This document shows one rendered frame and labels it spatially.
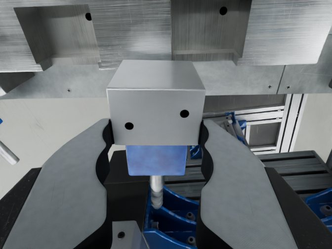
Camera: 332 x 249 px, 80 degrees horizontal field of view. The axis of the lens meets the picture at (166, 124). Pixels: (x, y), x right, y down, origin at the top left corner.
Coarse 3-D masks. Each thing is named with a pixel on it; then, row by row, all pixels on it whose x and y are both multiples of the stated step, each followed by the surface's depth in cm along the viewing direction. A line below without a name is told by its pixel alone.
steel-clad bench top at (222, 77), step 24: (48, 72) 26; (72, 72) 26; (96, 72) 26; (216, 72) 25; (240, 72) 25; (264, 72) 25; (288, 72) 25; (312, 72) 24; (0, 96) 28; (24, 96) 28; (48, 96) 28; (72, 96) 28; (96, 96) 28
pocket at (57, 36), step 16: (32, 16) 16; (48, 16) 16; (64, 16) 16; (80, 16) 16; (32, 32) 16; (48, 32) 17; (64, 32) 17; (80, 32) 17; (32, 48) 16; (48, 48) 17; (64, 48) 18; (80, 48) 18; (96, 48) 18; (48, 64) 17; (64, 64) 17; (80, 64) 17
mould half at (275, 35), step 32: (0, 0) 14; (32, 0) 13; (64, 0) 13; (96, 0) 13; (128, 0) 13; (160, 0) 13; (256, 0) 13; (288, 0) 13; (320, 0) 13; (0, 32) 15; (96, 32) 14; (128, 32) 14; (160, 32) 14; (256, 32) 14; (288, 32) 14; (320, 32) 14; (0, 64) 16; (32, 64) 16; (256, 64) 15; (288, 64) 15
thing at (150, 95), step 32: (128, 64) 13; (160, 64) 13; (192, 64) 14; (128, 96) 10; (160, 96) 10; (192, 96) 10; (128, 128) 11; (160, 128) 11; (192, 128) 11; (128, 160) 14; (160, 160) 14; (160, 192) 18
